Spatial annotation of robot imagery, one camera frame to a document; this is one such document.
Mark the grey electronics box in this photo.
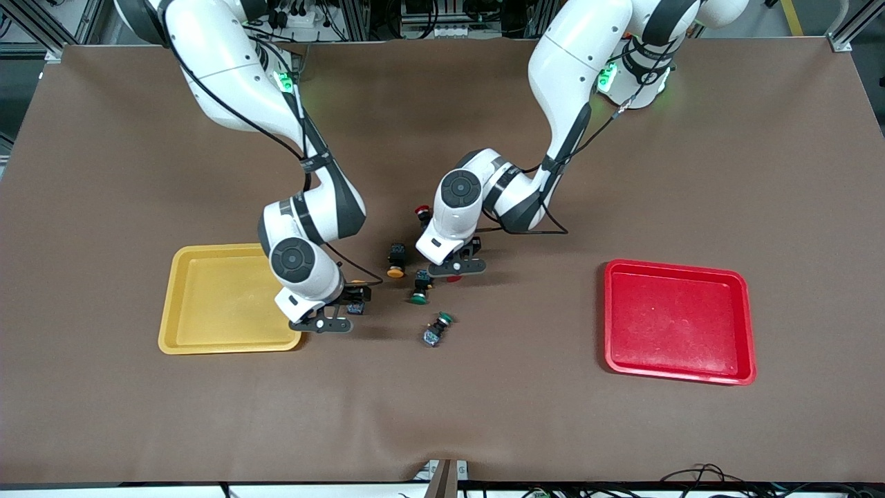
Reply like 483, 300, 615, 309
400, 0, 463, 40

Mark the metal clamp bracket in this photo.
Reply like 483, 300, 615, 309
413, 459, 471, 498

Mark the aluminium frame beam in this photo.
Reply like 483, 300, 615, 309
826, 0, 885, 53
0, 0, 70, 63

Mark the white power strip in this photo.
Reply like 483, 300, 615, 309
268, 6, 326, 32

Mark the green push button switch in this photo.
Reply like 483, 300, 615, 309
409, 268, 434, 306
422, 312, 455, 348

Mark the yellow plastic tray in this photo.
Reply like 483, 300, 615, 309
158, 243, 303, 356

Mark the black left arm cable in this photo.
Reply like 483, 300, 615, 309
477, 28, 682, 236

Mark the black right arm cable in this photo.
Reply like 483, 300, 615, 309
158, 0, 383, 288

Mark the black cable bundle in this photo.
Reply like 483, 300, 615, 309
660, 463, 885, 498

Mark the brown table mat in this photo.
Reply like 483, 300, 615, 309
0, 38, 885, 485

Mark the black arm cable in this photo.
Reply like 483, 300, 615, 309
158, 0, 383, 288
477, 28, 682, 236

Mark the red plastic tray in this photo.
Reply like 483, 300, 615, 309
604, 259, 757, 386

